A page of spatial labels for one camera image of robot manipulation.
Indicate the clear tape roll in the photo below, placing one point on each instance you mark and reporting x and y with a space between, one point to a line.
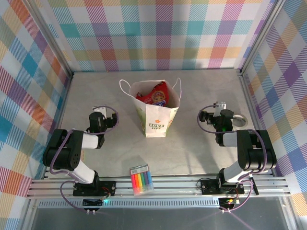
242 122

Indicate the large red snack packet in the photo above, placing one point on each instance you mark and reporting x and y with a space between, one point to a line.
156 94

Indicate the black marker pen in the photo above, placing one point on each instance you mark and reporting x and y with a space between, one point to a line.
254 185

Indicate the aluminium table side rail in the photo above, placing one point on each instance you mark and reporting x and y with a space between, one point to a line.
244 78

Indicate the white floral paper bag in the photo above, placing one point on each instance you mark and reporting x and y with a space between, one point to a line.
156 119

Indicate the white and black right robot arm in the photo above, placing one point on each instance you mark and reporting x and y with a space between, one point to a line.
254 151

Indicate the grey aluminium frame post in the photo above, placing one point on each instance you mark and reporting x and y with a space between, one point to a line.
50 36
261 36

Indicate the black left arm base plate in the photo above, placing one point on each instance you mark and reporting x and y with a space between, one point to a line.
110 188

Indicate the pack of coloured markers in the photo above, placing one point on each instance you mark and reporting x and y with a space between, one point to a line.
141 179

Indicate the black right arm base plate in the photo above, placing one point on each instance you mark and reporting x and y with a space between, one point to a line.
208 187

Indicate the aluminium mounting rail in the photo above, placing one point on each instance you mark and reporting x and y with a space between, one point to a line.
172 187

